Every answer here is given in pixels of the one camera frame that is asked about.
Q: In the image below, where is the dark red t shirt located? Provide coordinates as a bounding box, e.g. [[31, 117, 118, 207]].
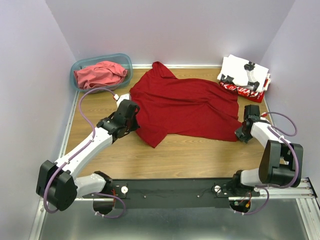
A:
[[129, 61, 242, 148]]

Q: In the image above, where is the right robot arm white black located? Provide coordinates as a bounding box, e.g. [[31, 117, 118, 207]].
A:
[[230, 104, 304, 196]]

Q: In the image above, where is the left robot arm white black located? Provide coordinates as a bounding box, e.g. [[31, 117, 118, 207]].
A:
[[36, 99, 140, 213]]

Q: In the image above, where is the folded red printed t shirt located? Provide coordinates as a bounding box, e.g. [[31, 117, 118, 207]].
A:
[[219, 78, 271, 103]]

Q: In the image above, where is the folded white printed t shirt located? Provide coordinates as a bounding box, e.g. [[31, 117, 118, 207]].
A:
[[217, 54, 269, 93]]

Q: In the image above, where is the teal plastic bin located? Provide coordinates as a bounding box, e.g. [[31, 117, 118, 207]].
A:
[[69, 53, 133, 93]]

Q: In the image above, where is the pink t shirt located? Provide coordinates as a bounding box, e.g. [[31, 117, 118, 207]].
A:
[[73, 61, 128, 90]]

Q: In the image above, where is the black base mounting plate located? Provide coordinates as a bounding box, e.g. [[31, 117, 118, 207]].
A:
[[82, 177, 267, 210]]

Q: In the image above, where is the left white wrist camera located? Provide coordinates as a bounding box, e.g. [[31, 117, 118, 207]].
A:
[[113, 93, 131, 102]]

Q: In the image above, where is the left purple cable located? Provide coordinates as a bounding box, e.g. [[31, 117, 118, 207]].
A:
[[43, 87, 120, 214]]

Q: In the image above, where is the aluminium extrusion frame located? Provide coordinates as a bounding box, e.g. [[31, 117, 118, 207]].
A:
[[29, 91, 320, 240]]

